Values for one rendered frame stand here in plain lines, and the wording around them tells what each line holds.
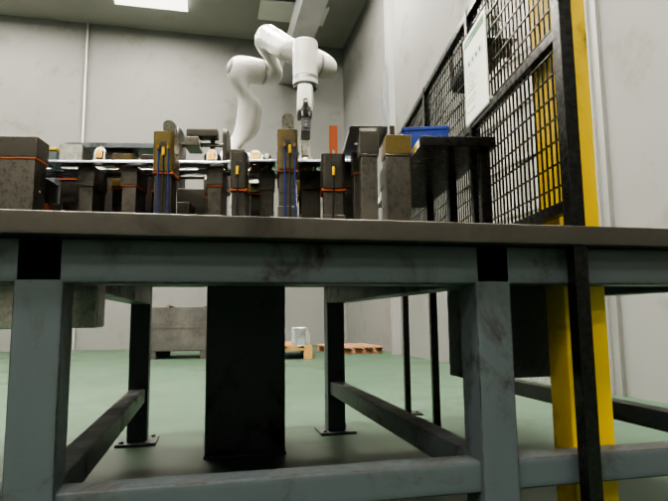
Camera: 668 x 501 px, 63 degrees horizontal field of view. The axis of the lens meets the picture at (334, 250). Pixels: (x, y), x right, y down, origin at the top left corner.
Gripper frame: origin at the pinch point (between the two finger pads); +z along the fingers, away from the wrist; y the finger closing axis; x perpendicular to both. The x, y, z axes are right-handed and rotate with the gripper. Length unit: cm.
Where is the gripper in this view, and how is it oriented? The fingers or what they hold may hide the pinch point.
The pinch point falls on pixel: (305, 132)
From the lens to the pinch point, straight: 185.5
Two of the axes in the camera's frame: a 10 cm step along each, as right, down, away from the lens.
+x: 10.0, 0.0, 0.7
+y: 0.6, -1.2, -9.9
